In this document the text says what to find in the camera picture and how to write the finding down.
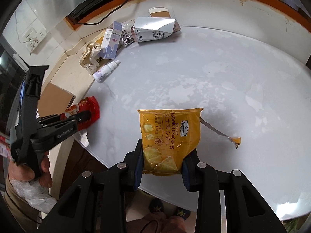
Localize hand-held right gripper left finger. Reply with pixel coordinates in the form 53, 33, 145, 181
36, 138, 146, 233

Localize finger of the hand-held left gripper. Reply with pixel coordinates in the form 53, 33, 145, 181
62, 110, 92, 130
36, 115, 64, 127

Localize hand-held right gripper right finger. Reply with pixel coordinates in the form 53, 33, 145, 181
182, 150, 288, 233

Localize red snack packet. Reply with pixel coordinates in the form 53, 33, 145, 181
61, 96, 100, 130

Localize yellow cracker bag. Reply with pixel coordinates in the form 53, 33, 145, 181
137, 107, 242, 174

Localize clear plastic bag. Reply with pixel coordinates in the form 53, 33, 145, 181
12, 179, 58, 213

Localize white and purple carton box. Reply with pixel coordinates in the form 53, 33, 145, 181
99, 21, 123, 60

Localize silver foil coffee packet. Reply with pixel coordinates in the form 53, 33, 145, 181
121, 30, 135, 47

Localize person's left hand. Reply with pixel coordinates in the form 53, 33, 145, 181
8, 151, 53, 189

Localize white crumpled tissue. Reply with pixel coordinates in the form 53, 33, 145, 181
73, 130, 88, 147

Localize brown cardboard box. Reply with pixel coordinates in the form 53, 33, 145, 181
36, 82, 76, 117

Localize red printed box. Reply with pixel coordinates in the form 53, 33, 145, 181
0, 132, 11, 161

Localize person's patterned dark shoe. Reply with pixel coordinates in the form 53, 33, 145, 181
171, 207, 192, 222
149, 198, 165, 214

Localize person's right leg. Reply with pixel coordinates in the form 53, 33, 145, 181
168, 215, 195, 233

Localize person's leg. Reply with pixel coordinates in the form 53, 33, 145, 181
128, 212, 168, 233
168, 215, 195, 233

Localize dark glass cabinet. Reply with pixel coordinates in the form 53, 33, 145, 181
0, 35, 30, 136

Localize white spray bottle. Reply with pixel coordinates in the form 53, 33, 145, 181
92, 60, 121, 83

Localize person's left leg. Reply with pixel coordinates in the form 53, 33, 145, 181
128, 212, 168, 233

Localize crumpled beige paper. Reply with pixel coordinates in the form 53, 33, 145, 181
79, 42, 102, 76

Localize yellow flat packet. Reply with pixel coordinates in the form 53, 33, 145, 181
94, 29, 107, 62

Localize crumpled clear wrapper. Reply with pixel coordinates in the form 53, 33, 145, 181
121, 19, 135, 31

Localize grey and white milk carton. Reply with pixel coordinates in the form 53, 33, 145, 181
131, 17, 182, 43

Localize brown paper coffee cup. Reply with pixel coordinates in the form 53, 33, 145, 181
149, 7, 170, 19

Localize white wall socket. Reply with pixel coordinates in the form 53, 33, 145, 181
23, 28, 46, 54

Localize black cable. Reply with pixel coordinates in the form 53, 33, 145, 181
73, 0, 138, 26

